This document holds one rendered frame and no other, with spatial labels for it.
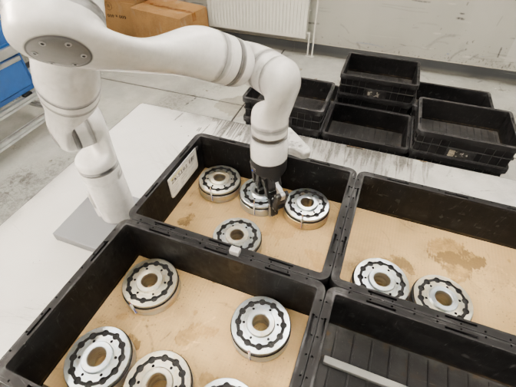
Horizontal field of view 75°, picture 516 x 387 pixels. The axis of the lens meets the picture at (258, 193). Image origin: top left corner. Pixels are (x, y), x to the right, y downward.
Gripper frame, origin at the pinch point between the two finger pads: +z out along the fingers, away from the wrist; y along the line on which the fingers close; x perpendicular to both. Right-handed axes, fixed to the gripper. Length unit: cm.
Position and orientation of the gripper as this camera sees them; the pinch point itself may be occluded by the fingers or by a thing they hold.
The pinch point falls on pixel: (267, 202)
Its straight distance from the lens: 78.3
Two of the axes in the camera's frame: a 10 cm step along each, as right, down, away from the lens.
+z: 0.0, 7.0, 7.1
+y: 4.5, 6.4, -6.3
